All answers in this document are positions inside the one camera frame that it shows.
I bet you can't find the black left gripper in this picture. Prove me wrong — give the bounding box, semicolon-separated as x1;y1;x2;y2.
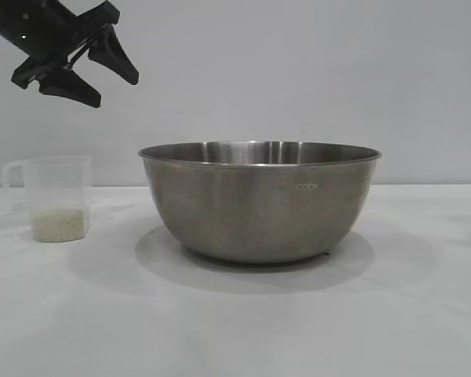
0;0;140;109

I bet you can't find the translucent plastic measuring cup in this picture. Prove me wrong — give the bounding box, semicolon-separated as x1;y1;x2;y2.
2;155;93;243

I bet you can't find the white uncooked rice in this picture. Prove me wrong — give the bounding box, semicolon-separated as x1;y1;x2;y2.
33;207;89;242

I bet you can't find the stainless steel mixing bowl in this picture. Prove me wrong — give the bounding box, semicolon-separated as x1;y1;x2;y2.
137;139;382;264

